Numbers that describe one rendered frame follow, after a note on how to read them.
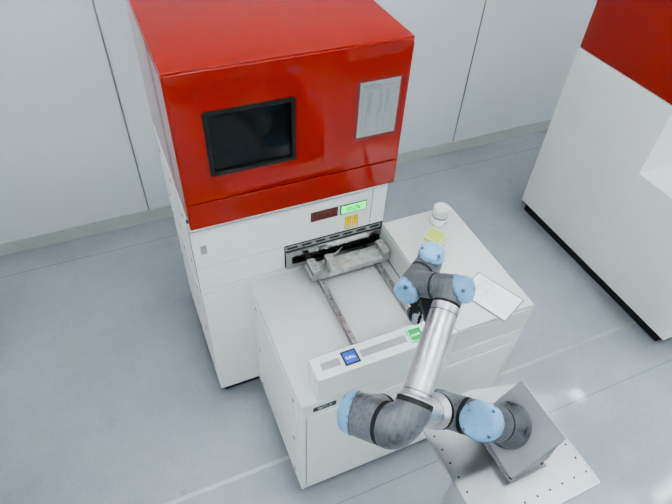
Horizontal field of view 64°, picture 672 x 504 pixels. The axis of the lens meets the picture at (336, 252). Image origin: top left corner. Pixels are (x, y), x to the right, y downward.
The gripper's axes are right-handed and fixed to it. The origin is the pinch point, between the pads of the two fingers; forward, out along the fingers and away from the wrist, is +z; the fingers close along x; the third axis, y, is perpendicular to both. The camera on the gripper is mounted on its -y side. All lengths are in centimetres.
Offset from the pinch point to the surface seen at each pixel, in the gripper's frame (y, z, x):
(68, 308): 135, 114, 144
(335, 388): -3.5, 22.8, 28.9
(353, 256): 55, 25, 2
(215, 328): 55, 54, 65
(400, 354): -1.0, 15.9, 4.2
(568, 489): -57, 27, -33
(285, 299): 44, 30, 35
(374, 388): -2.5, 33.6, 12.8
